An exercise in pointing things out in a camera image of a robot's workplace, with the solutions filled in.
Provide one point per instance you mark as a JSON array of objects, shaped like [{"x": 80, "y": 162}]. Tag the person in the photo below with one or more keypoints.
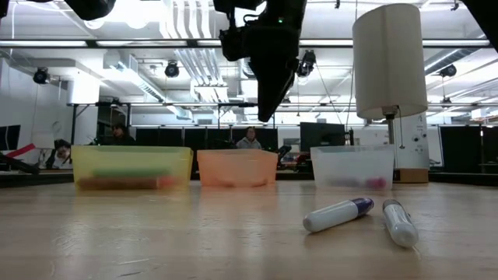
[
  {"x": 121, "y": 136},
  {"x": 59, "y": 155},
  {"x": 249, "y": 141}
]

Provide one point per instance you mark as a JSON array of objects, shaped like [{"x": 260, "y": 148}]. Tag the pink dry erase marker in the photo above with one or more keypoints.
[{"x": 376, "y": 183}]

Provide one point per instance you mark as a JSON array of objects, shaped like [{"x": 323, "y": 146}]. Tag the purple cap white marker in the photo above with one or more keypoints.
[{"x": 334, "y": 214}]

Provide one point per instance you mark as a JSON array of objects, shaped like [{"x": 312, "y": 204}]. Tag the yellow translucent plastic bin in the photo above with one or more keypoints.
[{"x": 132, "y": 159}]

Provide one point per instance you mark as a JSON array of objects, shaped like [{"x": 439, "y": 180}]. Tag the clear plastic bin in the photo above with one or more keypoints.
[{"x": 352, "y": 165}]

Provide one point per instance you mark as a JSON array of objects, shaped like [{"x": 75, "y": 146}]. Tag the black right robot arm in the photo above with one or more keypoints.
[{"x": 484, "y": 19}]

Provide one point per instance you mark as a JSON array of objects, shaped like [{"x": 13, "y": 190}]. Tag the teal highlighter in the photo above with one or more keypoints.
[{"x": 130, "y": 172}]

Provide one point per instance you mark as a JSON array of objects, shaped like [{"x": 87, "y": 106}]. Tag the black cap white marker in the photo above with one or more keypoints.
[{"x": 400, "y": 227}]

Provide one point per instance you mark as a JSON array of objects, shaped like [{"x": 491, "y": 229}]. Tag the black background gripper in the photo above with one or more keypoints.
[{"x": 284, "y": 151}]

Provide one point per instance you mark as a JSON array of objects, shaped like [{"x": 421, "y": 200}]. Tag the black ceiling spotlight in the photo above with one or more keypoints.
[
  {"x": 307, "y": 64},
  {"x": 448, "y": 71},
  {"x": 171, "y": 69},
  {"x": 41, "y": 75}
]

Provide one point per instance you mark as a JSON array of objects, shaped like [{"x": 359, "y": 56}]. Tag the coral red highlighter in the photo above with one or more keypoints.
[{"x": 124, "y": 183}]

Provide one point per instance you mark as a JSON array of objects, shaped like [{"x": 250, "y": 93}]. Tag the orange translucent plastic bin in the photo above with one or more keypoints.
[{"x": 237, "y": 167}]

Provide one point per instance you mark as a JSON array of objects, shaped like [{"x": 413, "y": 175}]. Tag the brown cardboard box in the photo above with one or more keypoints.
[{"x": 412, "y": 175}]

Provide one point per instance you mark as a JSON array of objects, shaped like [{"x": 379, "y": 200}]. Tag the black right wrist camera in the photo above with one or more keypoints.
[{"x": 235, "y": 44}]

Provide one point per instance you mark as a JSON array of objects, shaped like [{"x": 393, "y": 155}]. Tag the black computer monitor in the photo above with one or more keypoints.
[
  {"x": 9, "y": 136},
  {"x": 323, "y": 134}
]

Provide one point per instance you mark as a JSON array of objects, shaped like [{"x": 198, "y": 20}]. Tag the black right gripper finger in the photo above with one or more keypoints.
[
  {"x": 292, "y": 78},
  {"x": 270, "y": 93}
]

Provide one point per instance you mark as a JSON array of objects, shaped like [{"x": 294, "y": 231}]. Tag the white shade wooden base lamp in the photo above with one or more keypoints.
[{"x": 389, "y": 58}]

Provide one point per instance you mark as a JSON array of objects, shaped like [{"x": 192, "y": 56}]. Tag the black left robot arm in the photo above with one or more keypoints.
[{"x": 3, "y": 8}]

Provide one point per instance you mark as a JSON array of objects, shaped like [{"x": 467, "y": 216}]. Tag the red background bar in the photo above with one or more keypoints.
[{"x": 21, "y": 150}]

